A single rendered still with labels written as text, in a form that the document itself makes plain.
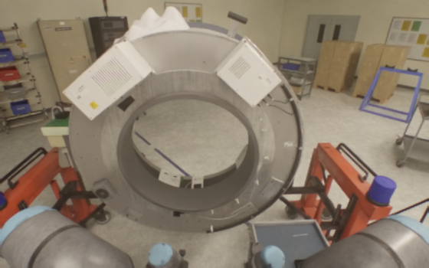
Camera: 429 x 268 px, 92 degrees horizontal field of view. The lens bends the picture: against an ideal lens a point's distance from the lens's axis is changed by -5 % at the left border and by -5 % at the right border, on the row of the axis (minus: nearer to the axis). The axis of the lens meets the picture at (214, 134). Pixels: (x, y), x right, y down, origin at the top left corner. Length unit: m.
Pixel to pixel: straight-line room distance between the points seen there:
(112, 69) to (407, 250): 1.05
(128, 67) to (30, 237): 0.71
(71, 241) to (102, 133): 0.95
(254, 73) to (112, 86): 0.63
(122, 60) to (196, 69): 0.35
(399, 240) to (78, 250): 0.56
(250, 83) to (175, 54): 0.39
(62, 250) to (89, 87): 0.76
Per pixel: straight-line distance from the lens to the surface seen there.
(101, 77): 1.06
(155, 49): 1.13
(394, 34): 9.64
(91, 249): 0.48
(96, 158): 1.48
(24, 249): 0.53
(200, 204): 1.56
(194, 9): 7.58
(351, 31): 9.94
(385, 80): 7.12
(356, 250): 0.48
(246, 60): 1.01
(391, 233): 0.53
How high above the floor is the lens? 1.90
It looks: 28 degrees down
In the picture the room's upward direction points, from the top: straight up
